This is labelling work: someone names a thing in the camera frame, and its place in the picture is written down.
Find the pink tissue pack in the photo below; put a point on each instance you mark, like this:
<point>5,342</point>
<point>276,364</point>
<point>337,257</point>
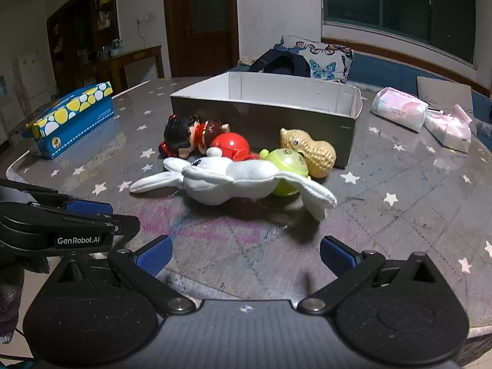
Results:
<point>399,109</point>
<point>449,130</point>

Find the white plush toy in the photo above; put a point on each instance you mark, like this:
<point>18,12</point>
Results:
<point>230,180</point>

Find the brown wooden door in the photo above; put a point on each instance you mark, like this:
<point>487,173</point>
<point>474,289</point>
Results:
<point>203,23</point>

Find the dark window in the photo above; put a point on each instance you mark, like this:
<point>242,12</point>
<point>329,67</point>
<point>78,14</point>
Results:
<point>403,4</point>

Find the black backpack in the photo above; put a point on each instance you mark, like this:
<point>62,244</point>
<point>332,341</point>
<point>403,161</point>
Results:
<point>280,63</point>

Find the black haired doll figure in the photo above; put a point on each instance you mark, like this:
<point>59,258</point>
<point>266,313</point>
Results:
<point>178,130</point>

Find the grey folded cloth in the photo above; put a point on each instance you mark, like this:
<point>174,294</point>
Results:
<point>246,61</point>

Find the dark wooden bookcase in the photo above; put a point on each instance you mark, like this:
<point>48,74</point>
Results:
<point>77,27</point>

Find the green round toy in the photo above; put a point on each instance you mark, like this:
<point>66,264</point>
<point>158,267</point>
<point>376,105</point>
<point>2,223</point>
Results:
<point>286,159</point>

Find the white cushion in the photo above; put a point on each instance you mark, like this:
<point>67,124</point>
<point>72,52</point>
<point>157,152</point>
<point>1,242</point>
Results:
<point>442,90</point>

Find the grey cardboard box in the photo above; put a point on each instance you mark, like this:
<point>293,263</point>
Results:
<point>250,119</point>

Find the star printed tablecloth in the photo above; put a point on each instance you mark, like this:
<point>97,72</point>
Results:
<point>384,230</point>

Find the wooden side table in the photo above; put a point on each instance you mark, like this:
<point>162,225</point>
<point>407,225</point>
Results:
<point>130,55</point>

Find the butterfly print pillow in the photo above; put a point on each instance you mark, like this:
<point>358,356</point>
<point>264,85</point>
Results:
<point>326,61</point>

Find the person's left hand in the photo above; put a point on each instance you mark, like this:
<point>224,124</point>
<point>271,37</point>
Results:
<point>9,299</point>

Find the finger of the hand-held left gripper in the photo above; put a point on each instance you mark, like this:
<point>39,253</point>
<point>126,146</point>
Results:
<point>127,226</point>
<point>88,206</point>

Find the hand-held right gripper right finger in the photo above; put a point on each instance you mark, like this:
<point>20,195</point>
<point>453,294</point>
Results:
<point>336,255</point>

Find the blue dotted tissue box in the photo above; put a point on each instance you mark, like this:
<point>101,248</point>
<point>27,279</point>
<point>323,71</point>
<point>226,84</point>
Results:
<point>77,123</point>

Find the white wall socket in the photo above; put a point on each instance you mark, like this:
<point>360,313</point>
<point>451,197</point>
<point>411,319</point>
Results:
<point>142,20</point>

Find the blue sofa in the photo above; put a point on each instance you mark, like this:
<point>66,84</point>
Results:
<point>384,71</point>

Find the red round toy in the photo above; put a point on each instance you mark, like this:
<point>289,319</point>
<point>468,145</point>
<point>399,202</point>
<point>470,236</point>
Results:
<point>232,144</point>

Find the beige peanut toy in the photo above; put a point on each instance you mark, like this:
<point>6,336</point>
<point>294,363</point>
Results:
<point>319,155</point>

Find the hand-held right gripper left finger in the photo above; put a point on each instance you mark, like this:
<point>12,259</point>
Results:
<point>153,255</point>

